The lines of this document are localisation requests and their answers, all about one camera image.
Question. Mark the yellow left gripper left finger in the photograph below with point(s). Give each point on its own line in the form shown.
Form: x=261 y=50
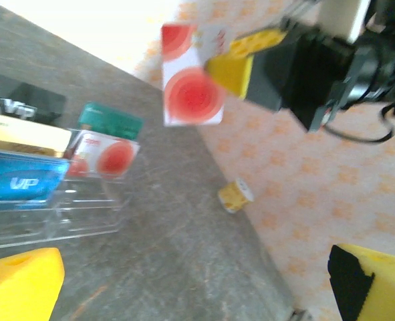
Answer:
x=20 y=287

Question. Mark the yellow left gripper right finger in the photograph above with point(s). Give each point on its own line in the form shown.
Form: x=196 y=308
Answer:
x=384 y=291

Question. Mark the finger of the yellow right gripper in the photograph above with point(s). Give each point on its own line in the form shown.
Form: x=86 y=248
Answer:
x=232 y=73
x=254 y=43

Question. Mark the white card red circles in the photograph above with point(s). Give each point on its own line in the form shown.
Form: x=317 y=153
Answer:
x=190 y=97
x=113 y=160

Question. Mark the clear acrylic card holder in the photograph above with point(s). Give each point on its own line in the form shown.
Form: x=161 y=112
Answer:
x=83 y=217

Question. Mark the blue VIP card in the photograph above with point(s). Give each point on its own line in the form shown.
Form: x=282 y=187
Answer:
x=20 y=180

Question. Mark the green card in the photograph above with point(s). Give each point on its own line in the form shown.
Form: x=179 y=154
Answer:
x=117 y=123

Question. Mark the gold card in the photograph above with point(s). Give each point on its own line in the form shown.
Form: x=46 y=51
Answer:
x=23 y=133

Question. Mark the black VIP card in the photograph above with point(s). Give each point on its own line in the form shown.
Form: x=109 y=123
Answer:
x=40 y=97

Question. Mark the yellow white candle tin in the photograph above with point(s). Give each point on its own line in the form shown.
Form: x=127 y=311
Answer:
x=235 y=195

